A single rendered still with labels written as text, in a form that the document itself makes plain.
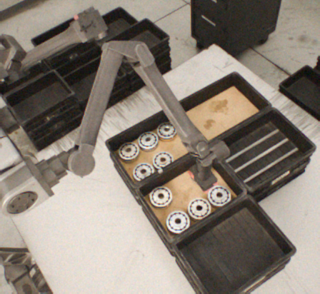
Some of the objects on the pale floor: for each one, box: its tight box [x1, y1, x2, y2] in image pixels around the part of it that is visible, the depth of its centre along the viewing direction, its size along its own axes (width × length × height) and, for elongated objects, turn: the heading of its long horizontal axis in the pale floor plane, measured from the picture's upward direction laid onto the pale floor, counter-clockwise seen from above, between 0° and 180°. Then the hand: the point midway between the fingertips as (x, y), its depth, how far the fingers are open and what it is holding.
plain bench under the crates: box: [11, 44, 320, 294], centre depth 213 cm, size 160×160×70 cm
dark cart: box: [190, 0, 287, 57], centre depth 307 cm, size 60×45×90 cm
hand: (202, 185), depth 148 cm, fingers open, 6 cm apart
